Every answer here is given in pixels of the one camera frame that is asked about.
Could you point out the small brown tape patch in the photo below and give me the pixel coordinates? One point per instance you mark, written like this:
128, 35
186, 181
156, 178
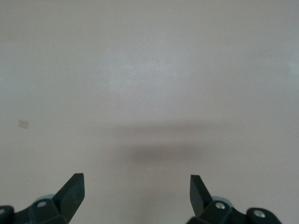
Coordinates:
24, 124

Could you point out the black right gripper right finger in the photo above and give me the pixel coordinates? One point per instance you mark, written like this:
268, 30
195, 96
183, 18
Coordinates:
203, 205

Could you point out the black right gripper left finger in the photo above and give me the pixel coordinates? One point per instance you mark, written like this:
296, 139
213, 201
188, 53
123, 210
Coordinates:
67, 200

